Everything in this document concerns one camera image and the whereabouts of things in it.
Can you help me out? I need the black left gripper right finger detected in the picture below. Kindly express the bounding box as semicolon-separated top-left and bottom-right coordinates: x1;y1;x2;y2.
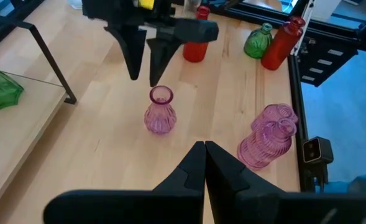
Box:
205;140;366;224

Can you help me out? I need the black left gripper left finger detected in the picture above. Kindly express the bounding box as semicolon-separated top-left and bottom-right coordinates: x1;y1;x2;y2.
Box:
42;140;207;224

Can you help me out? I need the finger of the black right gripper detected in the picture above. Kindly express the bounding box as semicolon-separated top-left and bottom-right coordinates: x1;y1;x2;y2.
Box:
104;24;148;81
146;29;183;88

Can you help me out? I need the ribbed red glass vase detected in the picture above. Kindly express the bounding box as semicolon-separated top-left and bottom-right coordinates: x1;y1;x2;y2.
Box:
182;5;211;63

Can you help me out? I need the tall pink ribbed vase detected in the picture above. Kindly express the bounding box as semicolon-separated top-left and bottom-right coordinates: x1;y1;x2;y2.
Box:
250;103;299;133
237;117;298;171

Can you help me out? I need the small clear glass vase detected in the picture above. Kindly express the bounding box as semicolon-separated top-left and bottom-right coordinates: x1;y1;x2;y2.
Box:
183;0;202;16

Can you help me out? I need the bulbous pink ribbed vase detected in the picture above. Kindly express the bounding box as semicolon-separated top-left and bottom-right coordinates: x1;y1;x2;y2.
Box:
144;85;177;136

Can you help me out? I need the bulbous green glass vase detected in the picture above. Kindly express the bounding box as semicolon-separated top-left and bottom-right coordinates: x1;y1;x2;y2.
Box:
244;22;273;60

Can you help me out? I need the tapered red glass bottle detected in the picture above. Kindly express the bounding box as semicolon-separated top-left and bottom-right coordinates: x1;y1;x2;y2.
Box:
260;16;306;71

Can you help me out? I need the black table-level camera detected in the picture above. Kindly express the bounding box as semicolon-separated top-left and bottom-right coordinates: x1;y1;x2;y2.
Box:
302;136;334;165

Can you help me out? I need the wooden shelf with black frame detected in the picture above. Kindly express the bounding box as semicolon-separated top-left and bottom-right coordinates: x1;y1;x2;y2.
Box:
0;11;78;224

